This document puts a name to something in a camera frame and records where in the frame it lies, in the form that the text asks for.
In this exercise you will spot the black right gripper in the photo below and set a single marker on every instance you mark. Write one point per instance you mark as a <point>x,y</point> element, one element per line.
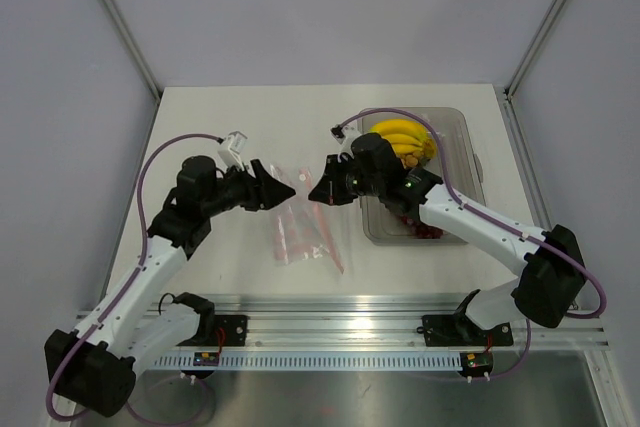
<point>330,189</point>

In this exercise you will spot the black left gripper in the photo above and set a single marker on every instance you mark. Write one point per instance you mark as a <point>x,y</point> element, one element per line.
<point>263,191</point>

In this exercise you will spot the clear red-dotted zip bag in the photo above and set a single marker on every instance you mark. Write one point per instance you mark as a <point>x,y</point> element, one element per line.
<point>299,228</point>

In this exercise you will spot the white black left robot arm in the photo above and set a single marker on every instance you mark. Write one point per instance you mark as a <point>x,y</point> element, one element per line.
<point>97,364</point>

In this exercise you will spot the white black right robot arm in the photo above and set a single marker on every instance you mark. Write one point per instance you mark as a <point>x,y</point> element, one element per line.
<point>543,262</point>

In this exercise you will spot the brown longan bunch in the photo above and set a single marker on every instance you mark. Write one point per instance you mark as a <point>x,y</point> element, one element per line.
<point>410,161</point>

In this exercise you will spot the yellow banana bunch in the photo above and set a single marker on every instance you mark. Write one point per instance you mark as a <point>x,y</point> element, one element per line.
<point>408,138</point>

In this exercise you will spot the red grape bunch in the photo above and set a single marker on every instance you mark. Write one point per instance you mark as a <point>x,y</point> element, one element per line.
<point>421,230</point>

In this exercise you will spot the left small circuit board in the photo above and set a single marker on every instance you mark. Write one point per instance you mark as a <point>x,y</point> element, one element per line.
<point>206,359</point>

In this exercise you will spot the small circuit board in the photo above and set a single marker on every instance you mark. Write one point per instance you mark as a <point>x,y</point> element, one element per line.
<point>206,359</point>
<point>476,364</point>

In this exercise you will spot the right small circuit board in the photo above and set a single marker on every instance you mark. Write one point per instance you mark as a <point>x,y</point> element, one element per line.
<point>476,364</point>

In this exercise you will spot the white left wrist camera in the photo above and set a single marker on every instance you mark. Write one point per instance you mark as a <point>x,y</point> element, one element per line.
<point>231,148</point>

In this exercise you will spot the aluminium mounting rail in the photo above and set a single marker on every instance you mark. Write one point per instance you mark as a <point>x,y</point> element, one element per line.
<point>308,336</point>

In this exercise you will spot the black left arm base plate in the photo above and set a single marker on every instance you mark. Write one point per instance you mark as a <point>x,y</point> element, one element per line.
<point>231,330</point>

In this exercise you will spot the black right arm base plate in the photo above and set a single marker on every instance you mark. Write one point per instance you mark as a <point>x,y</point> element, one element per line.
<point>446,330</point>

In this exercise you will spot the left aluminium frame post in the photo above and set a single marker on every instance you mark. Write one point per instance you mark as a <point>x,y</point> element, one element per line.
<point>122,30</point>

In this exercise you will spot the aluminium frame post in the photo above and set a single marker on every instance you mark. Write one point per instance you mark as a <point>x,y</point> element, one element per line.
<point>122,30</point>
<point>535,47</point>

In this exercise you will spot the right aluminium frame post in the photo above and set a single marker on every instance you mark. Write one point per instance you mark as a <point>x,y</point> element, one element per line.
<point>535,47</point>

